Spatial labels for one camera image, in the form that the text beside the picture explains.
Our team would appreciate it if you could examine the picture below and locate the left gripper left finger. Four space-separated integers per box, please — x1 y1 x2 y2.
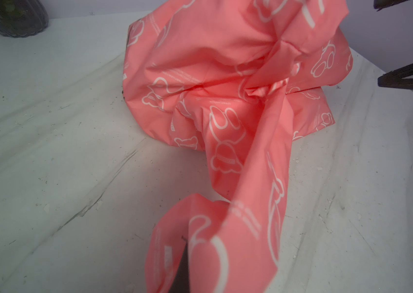
168 237 191 293

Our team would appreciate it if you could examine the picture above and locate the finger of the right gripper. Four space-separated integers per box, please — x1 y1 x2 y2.
373 0 408 10

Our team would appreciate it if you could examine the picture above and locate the pink hooded jacket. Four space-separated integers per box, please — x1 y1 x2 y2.
123 1 353 293

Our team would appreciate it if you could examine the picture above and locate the dark glass vase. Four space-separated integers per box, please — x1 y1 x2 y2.
0 0 49 38

